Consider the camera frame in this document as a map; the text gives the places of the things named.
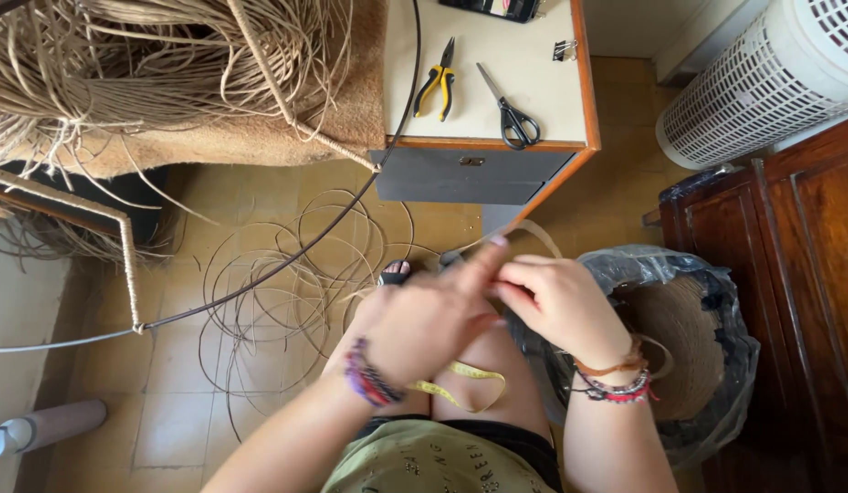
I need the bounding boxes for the yellow handled pliers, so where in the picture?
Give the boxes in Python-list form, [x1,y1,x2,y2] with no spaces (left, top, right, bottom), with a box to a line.
[413,37,457,123]

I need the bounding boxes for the cord wrapped metal frame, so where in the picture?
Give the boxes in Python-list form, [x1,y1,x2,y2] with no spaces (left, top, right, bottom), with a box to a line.
[0,0,424,354]

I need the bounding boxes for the person's green printed shirt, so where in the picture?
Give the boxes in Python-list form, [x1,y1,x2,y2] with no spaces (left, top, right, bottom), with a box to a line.
[320,419,559,493]

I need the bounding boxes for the yellow measuring tape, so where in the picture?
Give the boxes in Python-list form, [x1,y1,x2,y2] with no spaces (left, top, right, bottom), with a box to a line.
[405,360,507,414]

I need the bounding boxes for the person's legs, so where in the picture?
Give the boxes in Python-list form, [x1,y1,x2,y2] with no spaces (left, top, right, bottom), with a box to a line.
[321,259,555,446]

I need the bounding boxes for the black handled scissors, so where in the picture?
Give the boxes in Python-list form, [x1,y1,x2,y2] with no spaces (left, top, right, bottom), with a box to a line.
[475,62,541,152]

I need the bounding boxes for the tan cord strand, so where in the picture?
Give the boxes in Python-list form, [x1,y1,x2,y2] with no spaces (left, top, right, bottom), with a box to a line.
[451,219,564,262]

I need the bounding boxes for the brown woven mat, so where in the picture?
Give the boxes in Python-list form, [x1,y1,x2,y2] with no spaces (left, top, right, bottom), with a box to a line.
[6,0,389,180]

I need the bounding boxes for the person's black sandal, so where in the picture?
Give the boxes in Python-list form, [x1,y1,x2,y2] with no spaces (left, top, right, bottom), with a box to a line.
[377,259,414,287]

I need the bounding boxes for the person's left hand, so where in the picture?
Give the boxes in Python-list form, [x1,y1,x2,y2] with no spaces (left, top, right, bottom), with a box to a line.
[356,236,510,405]

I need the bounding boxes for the purple and red wrist bracelets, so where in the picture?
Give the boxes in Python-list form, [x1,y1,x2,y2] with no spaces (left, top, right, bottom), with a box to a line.
[342,337,406,409]

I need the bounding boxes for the loose coils of tan cord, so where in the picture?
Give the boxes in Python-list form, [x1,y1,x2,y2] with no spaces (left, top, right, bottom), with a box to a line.
[197,189,444,445]

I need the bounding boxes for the person's right hand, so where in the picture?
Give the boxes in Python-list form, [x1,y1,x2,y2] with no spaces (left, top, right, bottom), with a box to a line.
[491,255,636,371]

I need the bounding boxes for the brown and beaded wrist bracelets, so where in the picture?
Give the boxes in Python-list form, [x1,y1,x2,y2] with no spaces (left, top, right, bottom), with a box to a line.
[570,334,660,405]

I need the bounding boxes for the grey table drawer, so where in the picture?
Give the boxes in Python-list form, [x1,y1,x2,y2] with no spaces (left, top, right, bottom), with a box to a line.
[369,147,577,206]

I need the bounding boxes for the large spool of tan cord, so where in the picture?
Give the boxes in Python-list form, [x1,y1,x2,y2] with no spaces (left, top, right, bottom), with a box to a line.
[610,274,728,423]

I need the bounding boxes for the black smartphone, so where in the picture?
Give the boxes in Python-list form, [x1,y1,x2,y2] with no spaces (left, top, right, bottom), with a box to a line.
[438,0,543,25]

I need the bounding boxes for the small cream topped wooden table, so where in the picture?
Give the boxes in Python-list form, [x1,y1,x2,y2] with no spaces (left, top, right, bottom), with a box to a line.
[368,0,601,237]

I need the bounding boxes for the white plastic laundry basket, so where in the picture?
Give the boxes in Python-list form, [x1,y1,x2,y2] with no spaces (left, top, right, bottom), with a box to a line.
[655,0,848,171]

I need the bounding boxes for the bundle of tan raffia fibres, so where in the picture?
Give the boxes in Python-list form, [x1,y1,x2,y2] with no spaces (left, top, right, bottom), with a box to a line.
[0,0,356,264]

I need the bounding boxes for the dark brown wooden cabinet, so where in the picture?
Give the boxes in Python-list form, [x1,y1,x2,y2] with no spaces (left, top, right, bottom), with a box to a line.
[643,113,848,493]

